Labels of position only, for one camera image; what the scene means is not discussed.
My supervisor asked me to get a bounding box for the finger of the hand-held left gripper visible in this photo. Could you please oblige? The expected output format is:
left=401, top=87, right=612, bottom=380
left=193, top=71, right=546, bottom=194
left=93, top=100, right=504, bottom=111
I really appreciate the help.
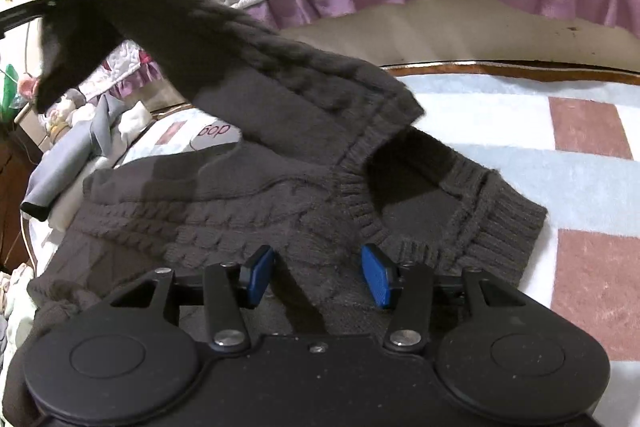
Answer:
left=0, top=0, right=56, bottom=38

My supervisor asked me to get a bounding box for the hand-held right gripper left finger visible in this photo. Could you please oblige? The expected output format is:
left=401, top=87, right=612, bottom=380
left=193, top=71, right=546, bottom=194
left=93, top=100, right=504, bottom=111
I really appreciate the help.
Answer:
left=107, top=245, right=276, bottom=352

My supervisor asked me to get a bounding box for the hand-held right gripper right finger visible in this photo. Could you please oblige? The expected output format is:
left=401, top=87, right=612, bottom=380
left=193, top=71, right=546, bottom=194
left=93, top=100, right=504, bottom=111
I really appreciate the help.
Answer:
left=361, top=244, right=527, bottom=352

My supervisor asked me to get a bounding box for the dark grey knit sweater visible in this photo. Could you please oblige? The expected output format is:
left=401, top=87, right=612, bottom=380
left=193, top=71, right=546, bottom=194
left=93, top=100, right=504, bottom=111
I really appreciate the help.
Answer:
left=2, top=0, right=548, bottom=427

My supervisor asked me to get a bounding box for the green plastic bag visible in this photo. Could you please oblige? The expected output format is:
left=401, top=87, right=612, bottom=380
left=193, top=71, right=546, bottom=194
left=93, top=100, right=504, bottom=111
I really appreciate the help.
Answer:
left=0, top=64, right=23, bottom=122

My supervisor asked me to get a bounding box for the grey plush bunny toy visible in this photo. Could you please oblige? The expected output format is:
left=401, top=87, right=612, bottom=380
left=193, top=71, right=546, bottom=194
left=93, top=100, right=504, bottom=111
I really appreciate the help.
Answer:
left=17, top=74, right=98, bottom=145

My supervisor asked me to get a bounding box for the white sock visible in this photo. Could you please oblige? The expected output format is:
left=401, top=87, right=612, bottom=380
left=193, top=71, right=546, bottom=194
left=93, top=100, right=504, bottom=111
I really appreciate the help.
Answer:
left=119, top=103, right=152, bottom=140

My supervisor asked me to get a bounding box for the folded grey garment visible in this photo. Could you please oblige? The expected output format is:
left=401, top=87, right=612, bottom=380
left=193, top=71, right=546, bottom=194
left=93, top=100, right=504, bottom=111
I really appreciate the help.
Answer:
left=21, top=94, right=126, bottom=222

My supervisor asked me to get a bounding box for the brown wooden dresser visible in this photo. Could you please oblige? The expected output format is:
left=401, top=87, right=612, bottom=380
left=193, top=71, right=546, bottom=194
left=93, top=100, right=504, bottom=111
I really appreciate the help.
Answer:
left=0, top=127, right=38, bottom=275

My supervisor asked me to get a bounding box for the checkered plush rug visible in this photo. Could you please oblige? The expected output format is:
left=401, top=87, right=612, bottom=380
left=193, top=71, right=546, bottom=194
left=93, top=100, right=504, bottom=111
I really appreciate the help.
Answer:
left=115, top=62, right=640, bottom=427

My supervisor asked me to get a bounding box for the folded white garment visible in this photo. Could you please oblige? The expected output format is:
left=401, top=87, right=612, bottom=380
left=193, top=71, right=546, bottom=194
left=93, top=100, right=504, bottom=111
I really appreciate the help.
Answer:
left=47, top=197, right=81, bottom=233

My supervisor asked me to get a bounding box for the beige bed base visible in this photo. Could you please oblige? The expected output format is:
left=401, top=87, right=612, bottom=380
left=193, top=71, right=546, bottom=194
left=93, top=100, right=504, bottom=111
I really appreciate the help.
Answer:
left=150, top=0, right=640, bottom=118

